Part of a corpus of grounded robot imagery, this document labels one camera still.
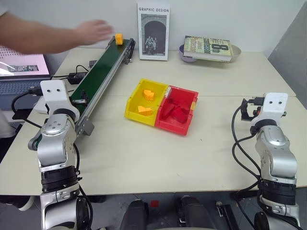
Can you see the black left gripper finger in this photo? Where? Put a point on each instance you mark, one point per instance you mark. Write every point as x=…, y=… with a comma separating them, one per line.
x=84, y=97

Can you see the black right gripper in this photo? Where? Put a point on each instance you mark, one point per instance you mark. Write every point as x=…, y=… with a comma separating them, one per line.
x=254, y=112

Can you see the yellow toy brick block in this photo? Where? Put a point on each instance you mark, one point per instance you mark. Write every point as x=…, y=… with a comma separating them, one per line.
x=118, y=38
x=149, y=95
x=145, y=111

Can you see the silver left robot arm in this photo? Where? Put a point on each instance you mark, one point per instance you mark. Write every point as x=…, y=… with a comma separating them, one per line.
x=54, y=143

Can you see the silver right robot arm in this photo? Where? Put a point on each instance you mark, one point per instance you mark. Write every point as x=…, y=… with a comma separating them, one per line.
x=275, y=148

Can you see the person's bare forearm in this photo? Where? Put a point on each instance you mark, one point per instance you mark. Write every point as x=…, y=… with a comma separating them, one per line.
x=36, y=36

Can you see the green conveyor belt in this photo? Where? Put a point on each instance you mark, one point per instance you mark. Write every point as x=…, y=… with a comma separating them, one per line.
x=103, y=62

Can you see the person's bare hand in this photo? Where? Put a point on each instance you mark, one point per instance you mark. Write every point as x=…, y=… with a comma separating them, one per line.
x=94, y=32

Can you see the black power adapter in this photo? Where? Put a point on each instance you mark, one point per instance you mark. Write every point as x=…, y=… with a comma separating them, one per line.
x=76, y=77

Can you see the yellow plastic bin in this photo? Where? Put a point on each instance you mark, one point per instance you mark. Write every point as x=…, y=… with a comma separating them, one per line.
x=134, y=105

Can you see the red plastic bin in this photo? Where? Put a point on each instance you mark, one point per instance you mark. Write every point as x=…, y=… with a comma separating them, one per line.
x=189, y=122

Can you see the cream bowl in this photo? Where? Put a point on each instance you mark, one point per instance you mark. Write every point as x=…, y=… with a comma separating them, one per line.
x=237, y=51

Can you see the red toy brick block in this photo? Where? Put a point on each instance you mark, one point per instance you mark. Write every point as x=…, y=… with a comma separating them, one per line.
x=166, y=111
x=180, y=116

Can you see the grey laptop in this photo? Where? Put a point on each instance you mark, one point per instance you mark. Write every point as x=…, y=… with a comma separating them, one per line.
x=21, y=72

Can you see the thick green cover book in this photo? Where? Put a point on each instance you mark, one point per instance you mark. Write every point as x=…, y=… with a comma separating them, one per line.
x=208, y=49

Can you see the purple bowl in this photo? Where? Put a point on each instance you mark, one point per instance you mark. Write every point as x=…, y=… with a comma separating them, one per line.
x=185, y=58

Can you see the white perforated board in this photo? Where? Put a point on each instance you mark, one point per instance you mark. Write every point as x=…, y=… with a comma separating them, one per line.
x=9, y=50

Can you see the white graphic design book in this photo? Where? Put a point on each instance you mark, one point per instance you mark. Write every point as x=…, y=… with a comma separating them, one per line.
x=153, y=31

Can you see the black flat bar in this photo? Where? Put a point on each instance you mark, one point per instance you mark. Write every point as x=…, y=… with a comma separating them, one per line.
x=225, y=215

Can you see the dark rounded shape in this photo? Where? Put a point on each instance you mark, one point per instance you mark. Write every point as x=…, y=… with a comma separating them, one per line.
x=195, y=213
x=134, y=215

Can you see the black and white shoe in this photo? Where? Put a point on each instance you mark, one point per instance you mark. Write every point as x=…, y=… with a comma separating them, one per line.
x=21, y=203

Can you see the small red square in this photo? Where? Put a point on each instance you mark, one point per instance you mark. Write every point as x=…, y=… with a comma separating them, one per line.
x=154, y=203

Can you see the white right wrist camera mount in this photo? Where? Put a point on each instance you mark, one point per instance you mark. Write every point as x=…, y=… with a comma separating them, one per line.
x=274, y=105

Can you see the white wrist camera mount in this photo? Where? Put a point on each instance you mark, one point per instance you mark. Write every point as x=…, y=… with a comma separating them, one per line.
x=274, y=105
x=54, y=95

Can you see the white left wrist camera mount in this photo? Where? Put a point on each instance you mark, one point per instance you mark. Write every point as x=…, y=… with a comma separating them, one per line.
x=54, y=95

